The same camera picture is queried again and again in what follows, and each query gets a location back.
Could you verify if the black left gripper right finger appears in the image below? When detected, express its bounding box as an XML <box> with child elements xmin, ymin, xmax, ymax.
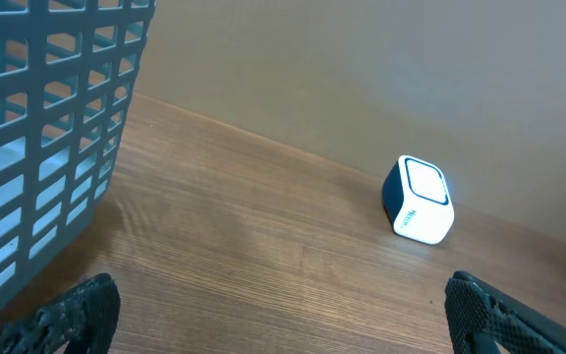
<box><xmin>444</xmin><ymin>270</ymin><xmax>566</xmax><ymax>354</ymax></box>

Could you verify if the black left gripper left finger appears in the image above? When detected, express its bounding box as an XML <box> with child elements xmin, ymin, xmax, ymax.
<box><xmin>0</xmin><ymin>273</ymin><xmax>120</xmax><ymax>354</ymax></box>

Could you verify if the white barcode scanner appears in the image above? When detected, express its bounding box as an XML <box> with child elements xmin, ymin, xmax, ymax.
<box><xmin>381</xmin><ymin>155</ymin><xmax>455</xmax><ymax>245</ymax></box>

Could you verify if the grey plastic laundry basket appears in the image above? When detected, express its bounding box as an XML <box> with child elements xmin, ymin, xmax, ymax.
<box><xmin>0</xmin><ymin>0</ymin><xmax>156</xmax><ymax>310</ymax></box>

